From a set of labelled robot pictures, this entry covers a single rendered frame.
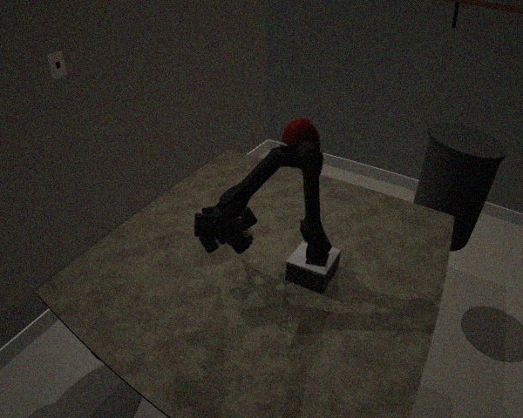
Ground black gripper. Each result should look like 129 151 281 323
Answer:
199 206 257 253

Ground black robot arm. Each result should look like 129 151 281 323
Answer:
194 141 332 266

